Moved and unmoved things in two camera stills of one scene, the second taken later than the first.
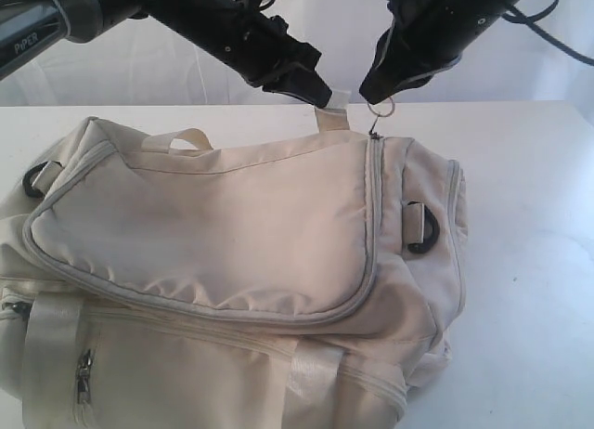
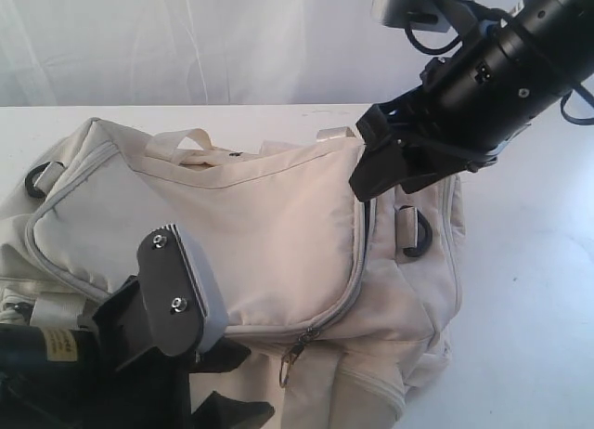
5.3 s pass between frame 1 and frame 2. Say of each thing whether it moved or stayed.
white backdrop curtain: stayed
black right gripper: moved
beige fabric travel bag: stayed
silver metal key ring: moved
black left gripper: moved
